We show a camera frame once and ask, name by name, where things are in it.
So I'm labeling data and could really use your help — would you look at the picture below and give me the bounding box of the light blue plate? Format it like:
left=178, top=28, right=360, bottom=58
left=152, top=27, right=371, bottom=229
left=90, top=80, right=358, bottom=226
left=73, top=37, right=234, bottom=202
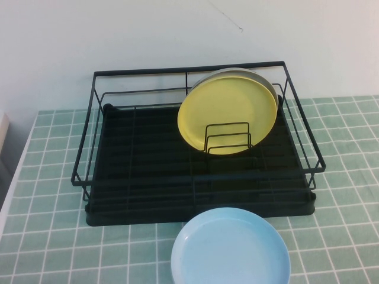
left=171, top=206, right=290, bottom=284

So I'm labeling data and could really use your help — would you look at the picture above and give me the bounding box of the yellow plate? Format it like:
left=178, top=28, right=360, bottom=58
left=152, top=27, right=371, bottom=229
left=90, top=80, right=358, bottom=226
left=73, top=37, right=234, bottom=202
left=176, top=77, right=278, bottom=157

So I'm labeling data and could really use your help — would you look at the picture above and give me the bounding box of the grey plate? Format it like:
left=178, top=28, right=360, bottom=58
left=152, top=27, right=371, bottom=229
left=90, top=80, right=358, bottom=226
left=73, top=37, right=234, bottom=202
left=189, top=67, right=280, bottom=111

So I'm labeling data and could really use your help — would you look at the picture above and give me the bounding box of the black plastic drip tray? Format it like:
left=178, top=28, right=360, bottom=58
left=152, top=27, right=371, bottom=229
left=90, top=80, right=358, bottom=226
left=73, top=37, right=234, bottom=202
left=84, top=102, right=317, bottom=227

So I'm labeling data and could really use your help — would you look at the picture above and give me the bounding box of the green checkered tablecloth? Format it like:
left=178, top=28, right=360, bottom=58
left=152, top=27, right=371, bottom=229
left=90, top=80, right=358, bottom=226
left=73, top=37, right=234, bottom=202
left=0, top=95, right=379, bottom=284

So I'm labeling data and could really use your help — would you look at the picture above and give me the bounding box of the black wire dish rack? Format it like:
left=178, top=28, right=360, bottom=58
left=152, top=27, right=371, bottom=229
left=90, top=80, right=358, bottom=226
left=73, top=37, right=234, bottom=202
left=70, top=60, right=326, bottom=204

